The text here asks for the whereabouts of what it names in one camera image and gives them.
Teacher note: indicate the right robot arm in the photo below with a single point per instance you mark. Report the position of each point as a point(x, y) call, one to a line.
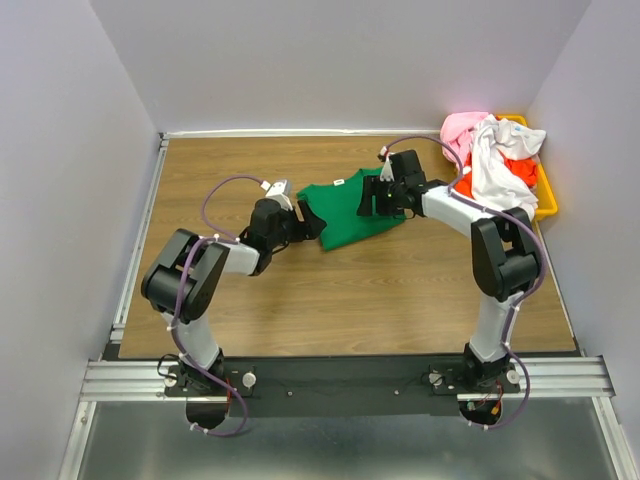
point(506, 255)

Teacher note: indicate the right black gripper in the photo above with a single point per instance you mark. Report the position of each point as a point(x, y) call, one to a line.
point(372, 186)

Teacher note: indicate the yellow plastic bin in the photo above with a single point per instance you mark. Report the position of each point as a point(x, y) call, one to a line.
point(547, 205)

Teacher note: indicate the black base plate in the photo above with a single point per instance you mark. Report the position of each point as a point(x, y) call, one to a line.
point(341, 386)

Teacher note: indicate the green t-shirt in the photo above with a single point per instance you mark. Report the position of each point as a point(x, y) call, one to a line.
point(337, 205)

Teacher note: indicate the pink t-shirt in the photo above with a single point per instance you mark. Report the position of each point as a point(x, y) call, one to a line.
point(457, 128)

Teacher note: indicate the white t-shirt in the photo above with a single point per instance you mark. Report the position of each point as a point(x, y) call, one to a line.
point(492, 137)

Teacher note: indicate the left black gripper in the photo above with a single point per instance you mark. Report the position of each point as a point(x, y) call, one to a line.
point(310, 228)

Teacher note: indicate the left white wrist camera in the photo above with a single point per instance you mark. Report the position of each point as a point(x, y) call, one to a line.
point(278, 191)

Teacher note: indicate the orange t-shirt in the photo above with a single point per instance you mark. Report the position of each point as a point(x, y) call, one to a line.
point(522, 170)

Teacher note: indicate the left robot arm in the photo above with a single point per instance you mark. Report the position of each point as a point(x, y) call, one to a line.
point(181, 282)

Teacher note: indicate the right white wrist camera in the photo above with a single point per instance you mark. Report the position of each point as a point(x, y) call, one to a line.
point(386, 173)

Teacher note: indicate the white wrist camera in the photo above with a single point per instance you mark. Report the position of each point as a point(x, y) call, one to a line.
point(278, 191)
point(386, 173)

